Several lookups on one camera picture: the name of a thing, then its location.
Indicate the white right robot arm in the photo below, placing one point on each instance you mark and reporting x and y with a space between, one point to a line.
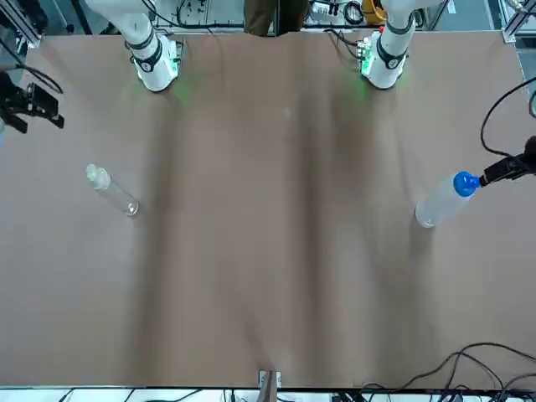
153 58

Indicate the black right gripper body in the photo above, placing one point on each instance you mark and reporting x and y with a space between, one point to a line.
10 94

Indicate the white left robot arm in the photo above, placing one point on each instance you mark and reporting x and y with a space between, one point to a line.
387 50

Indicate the aluminium camera post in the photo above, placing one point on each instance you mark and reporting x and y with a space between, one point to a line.
276 19
270 379

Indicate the aluminium frame post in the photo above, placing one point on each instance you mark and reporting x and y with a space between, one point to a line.
23 25
519 21

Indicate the clear condiment bottle white cap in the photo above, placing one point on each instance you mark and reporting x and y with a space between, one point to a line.
111 190

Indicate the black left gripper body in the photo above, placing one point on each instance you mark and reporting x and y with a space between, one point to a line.
532 155

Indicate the person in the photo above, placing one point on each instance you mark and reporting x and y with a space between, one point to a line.
259 17

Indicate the clear drink bottle blue cap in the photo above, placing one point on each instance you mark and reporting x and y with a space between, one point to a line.
444 201

